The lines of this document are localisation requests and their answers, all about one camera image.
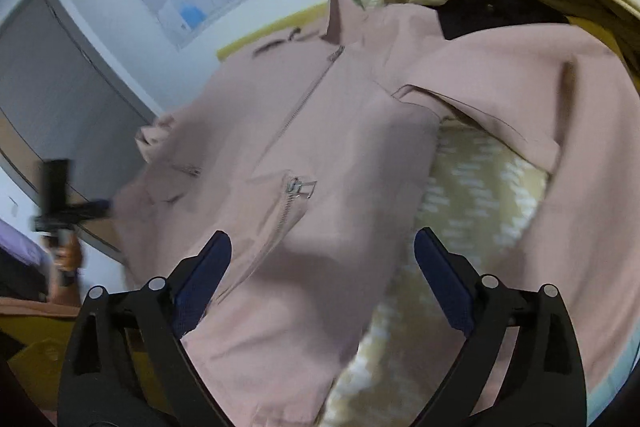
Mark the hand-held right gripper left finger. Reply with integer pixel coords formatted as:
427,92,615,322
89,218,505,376
56,229,233,427

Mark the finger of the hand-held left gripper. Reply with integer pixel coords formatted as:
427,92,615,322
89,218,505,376
74,198,114,220

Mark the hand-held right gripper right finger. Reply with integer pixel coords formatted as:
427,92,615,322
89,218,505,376
414,227,588,427

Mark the pink zip jacket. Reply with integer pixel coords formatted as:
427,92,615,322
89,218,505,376
112,0,640,427

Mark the person's left hand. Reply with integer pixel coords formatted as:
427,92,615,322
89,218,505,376
46,233,83,288

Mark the purple cloth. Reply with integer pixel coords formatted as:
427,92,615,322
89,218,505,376
0,217,51,270

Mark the patterned beige bed sheet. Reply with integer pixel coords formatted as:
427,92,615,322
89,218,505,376
320,117,556,427

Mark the grey door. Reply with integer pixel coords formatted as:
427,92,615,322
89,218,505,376
0,0,161,208

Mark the light blue cloth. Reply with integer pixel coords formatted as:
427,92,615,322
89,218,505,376
585,347,633,423

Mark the yellow blanket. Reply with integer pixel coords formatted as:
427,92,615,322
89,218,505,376
216,2,333,62

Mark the dark cloth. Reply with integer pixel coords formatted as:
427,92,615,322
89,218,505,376
435,0,571,40

